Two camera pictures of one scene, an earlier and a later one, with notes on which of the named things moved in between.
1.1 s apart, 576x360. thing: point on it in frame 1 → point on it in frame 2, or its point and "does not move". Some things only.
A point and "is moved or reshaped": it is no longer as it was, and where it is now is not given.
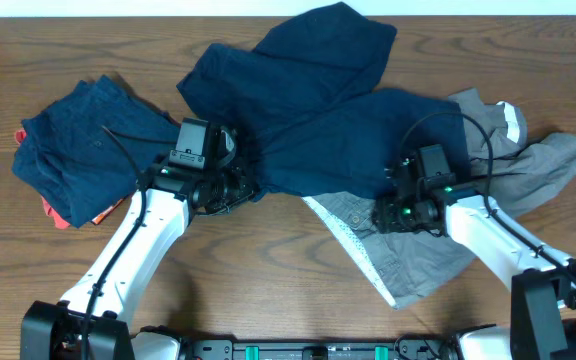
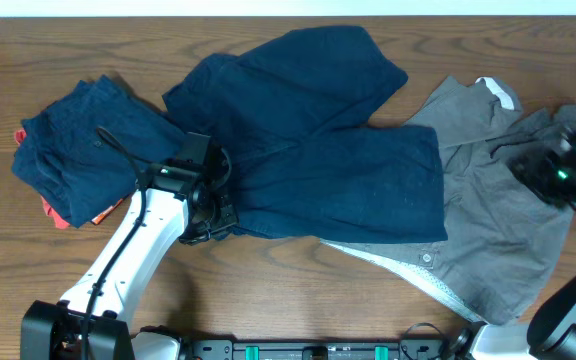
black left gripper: [247, 190] → [230, 219]
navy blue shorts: [309, 111] is moved or reshaped
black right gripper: [388, 208] → [528, 169]
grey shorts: [514, 168] is moved or reshaped
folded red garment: [20, 135] does not move
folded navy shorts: [64, 157] does not move
